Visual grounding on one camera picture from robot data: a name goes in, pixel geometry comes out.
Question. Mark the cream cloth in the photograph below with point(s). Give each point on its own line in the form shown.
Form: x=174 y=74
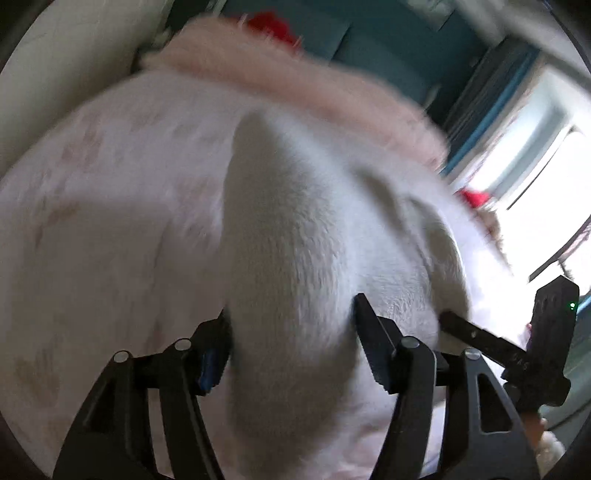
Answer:
x=491 y=228

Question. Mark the bright window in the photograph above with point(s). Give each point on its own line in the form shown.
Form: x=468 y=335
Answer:
x=531 y=175

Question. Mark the teal sofa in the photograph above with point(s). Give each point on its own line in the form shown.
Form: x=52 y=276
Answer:
x=378 y=46

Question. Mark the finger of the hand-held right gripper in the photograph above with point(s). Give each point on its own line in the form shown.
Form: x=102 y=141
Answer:
x=475 y=337

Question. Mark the white knit sweater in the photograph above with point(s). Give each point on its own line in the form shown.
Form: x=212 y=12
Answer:
x=300 y=254

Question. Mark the white fleece garment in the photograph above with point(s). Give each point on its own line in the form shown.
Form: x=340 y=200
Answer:
x=115 y=207

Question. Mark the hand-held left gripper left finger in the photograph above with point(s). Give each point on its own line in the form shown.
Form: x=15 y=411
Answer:
x=210 y=364

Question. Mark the red cloth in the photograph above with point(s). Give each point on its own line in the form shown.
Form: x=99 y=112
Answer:
x=272 y=25
x=475 y=198

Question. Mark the person's right hand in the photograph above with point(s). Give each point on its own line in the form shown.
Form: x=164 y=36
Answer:
x=535 y=427

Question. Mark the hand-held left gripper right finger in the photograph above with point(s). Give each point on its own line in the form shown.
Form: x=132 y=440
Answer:
x=371 y=341

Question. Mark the teal curtain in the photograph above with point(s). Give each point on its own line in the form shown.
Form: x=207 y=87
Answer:
x=489 y=101

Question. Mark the pink fluffy blanket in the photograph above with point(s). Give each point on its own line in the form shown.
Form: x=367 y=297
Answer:
x=300 y=78

